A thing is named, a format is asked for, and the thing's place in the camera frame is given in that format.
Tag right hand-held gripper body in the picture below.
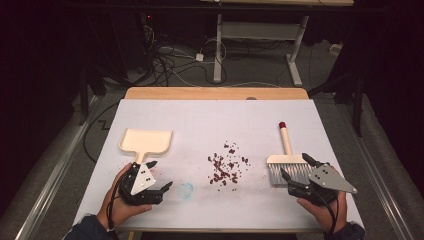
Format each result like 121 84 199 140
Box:
287 162 359 206

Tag scattered red beans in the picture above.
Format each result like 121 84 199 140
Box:
207 141 251 192

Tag person's left hand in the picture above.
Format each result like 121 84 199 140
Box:
96 162 153 230

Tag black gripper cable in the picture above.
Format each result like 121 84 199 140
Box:
313 191 340 240
105 173 135 240

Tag cream hand brush red cap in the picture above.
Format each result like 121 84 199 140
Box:
266 121 310 186

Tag person's right hand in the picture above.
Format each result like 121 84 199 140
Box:
296 191 349 234

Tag white metal desk frame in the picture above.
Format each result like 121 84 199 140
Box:
199 0 355 88

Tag black floor cable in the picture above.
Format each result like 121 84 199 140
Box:
82 101 120 165

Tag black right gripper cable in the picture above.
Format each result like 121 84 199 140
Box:
313 191 340 240

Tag aluminium floor rail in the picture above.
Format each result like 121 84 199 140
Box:
336 103 418 240
13 95 101 240

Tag cream plastic dustpan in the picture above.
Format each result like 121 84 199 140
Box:
118 128 174 165

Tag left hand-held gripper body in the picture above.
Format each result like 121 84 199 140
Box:
118 161 164 206

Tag wooden table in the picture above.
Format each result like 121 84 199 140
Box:
115 87 324 234

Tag black metal stand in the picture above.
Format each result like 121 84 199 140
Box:
308 64 366 138
77 63 108 127

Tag tangle of floor cables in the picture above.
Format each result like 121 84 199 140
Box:
143 24 229 88

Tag white table mat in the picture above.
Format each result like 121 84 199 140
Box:
72 98 365 232

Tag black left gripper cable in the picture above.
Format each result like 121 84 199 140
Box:
105 173 135 240

